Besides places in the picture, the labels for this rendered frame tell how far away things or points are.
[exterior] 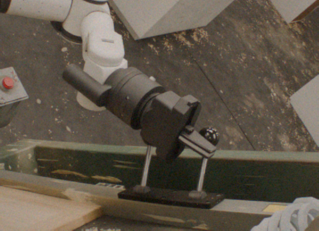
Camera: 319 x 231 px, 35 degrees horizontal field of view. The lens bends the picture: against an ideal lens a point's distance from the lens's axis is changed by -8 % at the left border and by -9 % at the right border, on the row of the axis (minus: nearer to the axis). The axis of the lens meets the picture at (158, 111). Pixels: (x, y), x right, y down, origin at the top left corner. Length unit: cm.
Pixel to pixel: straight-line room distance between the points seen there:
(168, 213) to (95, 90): 24
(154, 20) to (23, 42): 94
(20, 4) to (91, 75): 29
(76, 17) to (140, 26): 244
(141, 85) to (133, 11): 274
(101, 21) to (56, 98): 187
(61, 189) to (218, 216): 37
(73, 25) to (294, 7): 482
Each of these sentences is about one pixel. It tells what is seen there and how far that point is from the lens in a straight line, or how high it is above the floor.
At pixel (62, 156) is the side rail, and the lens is 144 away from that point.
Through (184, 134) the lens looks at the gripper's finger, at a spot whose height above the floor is 154.
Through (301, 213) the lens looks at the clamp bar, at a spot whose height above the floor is 192.
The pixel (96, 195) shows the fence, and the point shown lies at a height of 130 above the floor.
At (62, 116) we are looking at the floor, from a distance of 291.
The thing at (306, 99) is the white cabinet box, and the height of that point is 16.
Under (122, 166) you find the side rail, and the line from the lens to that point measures 129.
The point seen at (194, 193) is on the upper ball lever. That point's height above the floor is 149.
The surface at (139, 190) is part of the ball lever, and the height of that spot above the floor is 140.
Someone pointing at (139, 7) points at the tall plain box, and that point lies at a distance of 359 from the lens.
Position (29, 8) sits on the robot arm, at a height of 134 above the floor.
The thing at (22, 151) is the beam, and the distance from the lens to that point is 149.
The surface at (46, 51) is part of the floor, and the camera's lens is 314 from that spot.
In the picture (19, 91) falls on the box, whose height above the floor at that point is 93.
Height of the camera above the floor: 207
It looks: 38 degrees down
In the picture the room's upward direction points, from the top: 49 degrees clockwise
